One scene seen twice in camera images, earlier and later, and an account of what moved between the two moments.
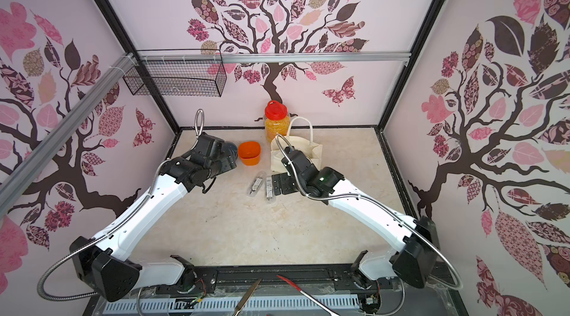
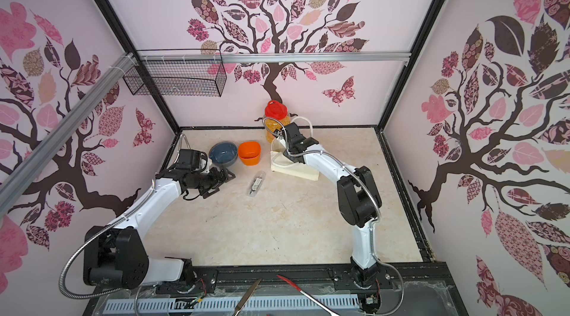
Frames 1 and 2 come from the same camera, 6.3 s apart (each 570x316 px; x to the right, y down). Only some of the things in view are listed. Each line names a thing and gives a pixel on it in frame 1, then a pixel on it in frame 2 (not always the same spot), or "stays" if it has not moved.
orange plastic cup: [249, 153] stays
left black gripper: [228, 162] → [217, 181]
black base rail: [414, 297] stays
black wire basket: [185, 73] stays
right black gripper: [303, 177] → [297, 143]
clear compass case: [257, 182] stays
